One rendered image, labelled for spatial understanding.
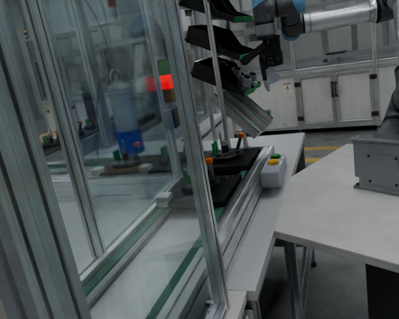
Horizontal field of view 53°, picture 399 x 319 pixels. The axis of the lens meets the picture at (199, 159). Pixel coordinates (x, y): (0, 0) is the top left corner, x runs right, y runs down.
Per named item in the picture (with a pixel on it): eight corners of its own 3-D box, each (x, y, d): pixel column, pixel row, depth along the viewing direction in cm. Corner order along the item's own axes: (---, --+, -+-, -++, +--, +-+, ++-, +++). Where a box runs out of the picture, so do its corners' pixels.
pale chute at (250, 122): (263, 131, 195) (268, 125, 192) (253, 139, 184) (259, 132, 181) (221, 95, 199) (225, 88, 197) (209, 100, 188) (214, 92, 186)
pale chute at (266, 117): (268, 124, 208) (273, 118, 205) (259, 131, 197) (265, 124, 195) (228, 90, 212) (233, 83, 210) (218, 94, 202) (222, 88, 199)
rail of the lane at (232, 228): (276, 166, 181) (273, 143, 178) (226, 281, 102) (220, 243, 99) (264, 166, 183) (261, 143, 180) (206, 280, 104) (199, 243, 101)
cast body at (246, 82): (249, 92, 185) (253, 78, 182) (240, 91, 184) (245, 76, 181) (243, 86, 192) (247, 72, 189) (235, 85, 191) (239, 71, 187)
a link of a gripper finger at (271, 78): (279, 91, 155) (277, 67, 153) (264, 92, 157) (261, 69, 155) (280, 90, 158) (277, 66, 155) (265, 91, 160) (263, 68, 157)
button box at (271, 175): (287, 168, 164) (285, 154, 163) (280, 187, 145) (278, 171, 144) (270, 169, 167) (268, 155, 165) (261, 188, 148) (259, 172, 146)
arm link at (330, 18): (405, 1, 158) (280, 25, 168) (411, -19, 148) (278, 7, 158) (411, 25, 154) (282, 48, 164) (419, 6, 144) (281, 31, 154)
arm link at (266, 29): (253, 26, 150) (256, 25, 157) (254, 38, 151) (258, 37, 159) (272, 22, 147) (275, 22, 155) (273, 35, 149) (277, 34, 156)
